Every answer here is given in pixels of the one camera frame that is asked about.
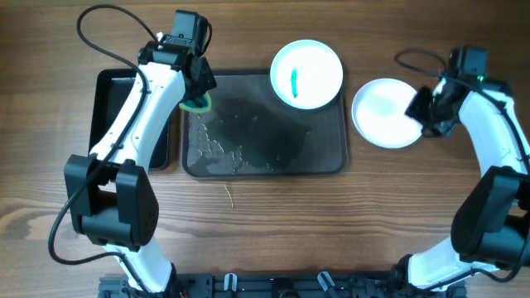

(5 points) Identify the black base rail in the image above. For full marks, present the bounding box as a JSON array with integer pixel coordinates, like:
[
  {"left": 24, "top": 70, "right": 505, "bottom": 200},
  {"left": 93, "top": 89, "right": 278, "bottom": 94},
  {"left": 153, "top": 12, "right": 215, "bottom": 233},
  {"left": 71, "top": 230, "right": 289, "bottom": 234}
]
[{"left": 98, "top": 269, "right": 468, "bottom": 298}]

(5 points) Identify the white plate top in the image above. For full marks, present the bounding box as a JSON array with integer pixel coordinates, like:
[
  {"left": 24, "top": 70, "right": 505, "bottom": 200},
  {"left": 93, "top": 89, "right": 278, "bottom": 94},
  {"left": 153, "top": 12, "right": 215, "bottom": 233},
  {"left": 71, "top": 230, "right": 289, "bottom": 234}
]
[{"left": 270, "top": 40, "right": 344, "bottom": 110}]

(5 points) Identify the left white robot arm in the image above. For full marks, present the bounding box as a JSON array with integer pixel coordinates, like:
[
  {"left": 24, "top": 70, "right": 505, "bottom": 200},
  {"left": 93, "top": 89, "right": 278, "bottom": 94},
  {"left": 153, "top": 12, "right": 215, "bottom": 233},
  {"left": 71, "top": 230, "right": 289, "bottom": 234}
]
[{"left": 54, "top": 41, "right": 216, "bottom": 297}]

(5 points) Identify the white plate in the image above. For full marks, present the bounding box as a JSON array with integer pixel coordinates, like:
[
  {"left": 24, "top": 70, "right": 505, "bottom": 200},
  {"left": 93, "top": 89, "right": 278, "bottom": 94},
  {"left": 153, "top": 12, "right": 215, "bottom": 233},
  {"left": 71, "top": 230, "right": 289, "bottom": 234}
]
[
  {"left": 351, "top": 78, "right": 421, "bottom": 129},
  {"left": 270, "top": 40, "right": 344, "bottom": 110},
  {"left": 356, "top": 122, "right": 422, "bottom": 149}
]

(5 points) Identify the grey serving tray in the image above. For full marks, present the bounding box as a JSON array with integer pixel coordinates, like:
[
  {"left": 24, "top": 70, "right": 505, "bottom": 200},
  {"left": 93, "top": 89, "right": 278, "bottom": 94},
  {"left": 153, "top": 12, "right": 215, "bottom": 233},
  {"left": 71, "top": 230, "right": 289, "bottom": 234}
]
[{"left": 181, "top": 69, "right": 349, "bottom": 180}]

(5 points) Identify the black water tray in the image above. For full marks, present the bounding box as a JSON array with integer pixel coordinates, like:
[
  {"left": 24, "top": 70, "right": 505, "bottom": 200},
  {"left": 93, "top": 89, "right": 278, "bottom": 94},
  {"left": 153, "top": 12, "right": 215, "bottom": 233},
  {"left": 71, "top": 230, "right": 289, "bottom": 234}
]
[{"left": 89, "top": 69, "right": 171, "bottom": 171}]

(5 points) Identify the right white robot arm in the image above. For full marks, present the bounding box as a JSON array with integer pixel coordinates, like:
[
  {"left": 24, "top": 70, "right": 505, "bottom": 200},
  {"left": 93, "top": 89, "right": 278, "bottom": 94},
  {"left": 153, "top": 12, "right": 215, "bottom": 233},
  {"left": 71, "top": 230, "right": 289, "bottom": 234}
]
[{"left": 386, "top": 77, "right": 529, "bottom": 297}]

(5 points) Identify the left black cable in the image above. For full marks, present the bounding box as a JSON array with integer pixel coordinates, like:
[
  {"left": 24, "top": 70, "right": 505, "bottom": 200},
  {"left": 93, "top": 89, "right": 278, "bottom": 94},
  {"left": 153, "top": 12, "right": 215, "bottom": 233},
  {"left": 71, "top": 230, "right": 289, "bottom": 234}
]
[{"left": 47, "top": 3, "right": 214, "bottom": 297}]

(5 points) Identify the white plate bottom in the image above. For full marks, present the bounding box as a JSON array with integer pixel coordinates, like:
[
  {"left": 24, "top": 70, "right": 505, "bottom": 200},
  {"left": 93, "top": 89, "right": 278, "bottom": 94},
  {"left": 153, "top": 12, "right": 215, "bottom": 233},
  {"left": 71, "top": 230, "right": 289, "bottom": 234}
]
[{"left": 356, "top": 122, "right": 422, "bottom": 149}]

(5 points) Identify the black cable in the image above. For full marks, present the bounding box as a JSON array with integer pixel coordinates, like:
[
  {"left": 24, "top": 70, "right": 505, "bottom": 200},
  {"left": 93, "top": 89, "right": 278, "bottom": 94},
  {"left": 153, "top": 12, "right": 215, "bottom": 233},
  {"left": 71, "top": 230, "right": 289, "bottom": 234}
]
[
  {"left": 393, "top": 48, "right": 530, "bottom": 291},
  {"left": 47, "top": 3, "right": 214, "bottom": 297}
]

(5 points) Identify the green yellow sponge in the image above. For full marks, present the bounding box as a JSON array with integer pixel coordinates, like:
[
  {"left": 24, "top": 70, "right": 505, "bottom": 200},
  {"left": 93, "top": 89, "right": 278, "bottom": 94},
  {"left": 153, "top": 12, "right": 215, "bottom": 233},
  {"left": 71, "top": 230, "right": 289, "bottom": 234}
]
[{"left": 178, "top": 92, "right": 212, "bottom": 113}]

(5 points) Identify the right black cable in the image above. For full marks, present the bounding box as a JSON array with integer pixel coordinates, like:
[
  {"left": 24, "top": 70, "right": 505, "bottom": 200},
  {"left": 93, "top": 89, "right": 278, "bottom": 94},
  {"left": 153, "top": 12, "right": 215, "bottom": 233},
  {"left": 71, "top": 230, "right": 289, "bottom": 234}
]
[{"left": 393, "top": 48, "right": 530, "bottom": 291}]

